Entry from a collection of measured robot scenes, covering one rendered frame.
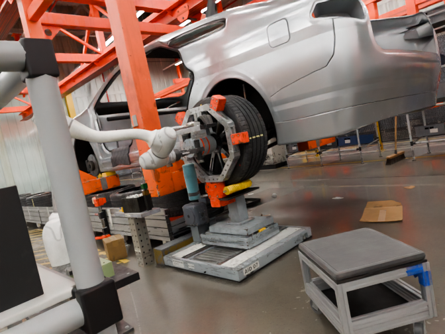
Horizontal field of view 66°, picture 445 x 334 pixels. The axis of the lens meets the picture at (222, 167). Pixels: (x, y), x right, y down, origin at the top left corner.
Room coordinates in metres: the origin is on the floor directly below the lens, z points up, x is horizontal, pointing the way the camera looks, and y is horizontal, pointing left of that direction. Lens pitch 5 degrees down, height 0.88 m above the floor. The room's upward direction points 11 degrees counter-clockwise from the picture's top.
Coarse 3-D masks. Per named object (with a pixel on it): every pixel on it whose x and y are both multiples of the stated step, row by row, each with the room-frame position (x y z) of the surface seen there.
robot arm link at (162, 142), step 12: (72, 120) 1.81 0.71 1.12; (72, 132) 1.79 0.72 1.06; (84, 132) 1.82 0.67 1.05; (96, 132) 1.84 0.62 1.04; (108, 132) 1.84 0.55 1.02; (120, 132) 1.82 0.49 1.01; (132, 132) 1.81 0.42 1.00; (144, 132) 1.82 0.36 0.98; (156, 132) 1.82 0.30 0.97; (168, 132) 1.80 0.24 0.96; (156, 144) 1.81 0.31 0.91; (168, 144) 1.81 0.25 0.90
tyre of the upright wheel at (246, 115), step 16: (224, 96) 2.49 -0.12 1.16; (224, 112) 2.37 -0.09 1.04; (240, 112) 2.33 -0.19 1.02; (256, 112) 2.43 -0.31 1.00; (240, 128) 2.29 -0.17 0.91; (256, 128) 2.35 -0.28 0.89; (240, 144) 2.31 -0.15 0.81; (256, 144) 2.34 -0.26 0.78; (240, 160) 2.33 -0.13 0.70; (256, 160) 2.38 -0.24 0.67; (240, 176) 2.37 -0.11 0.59
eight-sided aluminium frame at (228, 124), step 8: (208, 104) 2.37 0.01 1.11; (192, 112) 2.49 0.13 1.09; (216, 112) 2.32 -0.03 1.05; (184, 120) 2.57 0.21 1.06; (192, 120) 2.58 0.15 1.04; (224, 120) 2.27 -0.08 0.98; (224, 128) 2.28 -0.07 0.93; (232, 128) 2.29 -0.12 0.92; (184, 136) 2.63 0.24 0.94; (232, 152) 2.25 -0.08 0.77; (184, 160) 2.63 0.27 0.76; (192, 160) 2.64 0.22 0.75; (232, 160) 2.27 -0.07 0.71; (200, 168) 2.60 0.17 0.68; (224, 168) 2.33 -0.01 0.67; (232, 168) 2.34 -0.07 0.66; (200, 176) 2.53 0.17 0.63; (208, 176) 2.53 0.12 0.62; (216, 176) 2.41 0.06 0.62; (224, 176) 2.35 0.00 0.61
